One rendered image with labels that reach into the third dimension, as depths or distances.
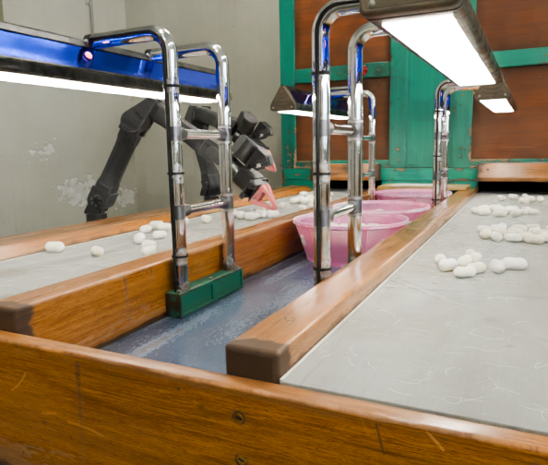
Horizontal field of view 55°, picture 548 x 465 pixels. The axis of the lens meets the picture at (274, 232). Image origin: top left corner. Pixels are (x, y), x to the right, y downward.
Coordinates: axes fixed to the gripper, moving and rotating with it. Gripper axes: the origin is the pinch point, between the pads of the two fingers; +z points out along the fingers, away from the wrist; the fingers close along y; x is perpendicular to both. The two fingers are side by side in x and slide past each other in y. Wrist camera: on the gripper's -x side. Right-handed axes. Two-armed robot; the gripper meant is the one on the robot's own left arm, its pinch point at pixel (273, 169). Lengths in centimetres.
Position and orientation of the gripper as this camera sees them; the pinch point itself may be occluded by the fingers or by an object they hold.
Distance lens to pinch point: 192.9
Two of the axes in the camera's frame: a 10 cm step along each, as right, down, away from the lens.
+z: 7.0, 6.7, -2.3
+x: -5.6, 7.3, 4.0
